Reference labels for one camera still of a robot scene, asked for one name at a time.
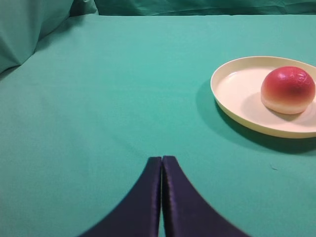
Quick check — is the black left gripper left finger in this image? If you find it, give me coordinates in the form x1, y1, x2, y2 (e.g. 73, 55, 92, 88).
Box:
81, 157, 162, 237

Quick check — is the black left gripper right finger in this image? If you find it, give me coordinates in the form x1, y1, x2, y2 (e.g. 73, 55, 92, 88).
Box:
161, 156, 248, 237

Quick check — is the round bread bun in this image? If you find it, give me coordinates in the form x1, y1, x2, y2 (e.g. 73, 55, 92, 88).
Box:
261, 66, 316, 115

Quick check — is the yellow plastic plate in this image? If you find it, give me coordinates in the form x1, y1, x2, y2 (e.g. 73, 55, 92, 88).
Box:
210, 56, 316, 139

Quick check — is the green table cloth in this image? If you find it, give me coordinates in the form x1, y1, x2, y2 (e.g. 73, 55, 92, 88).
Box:
0, 14, 316, 237

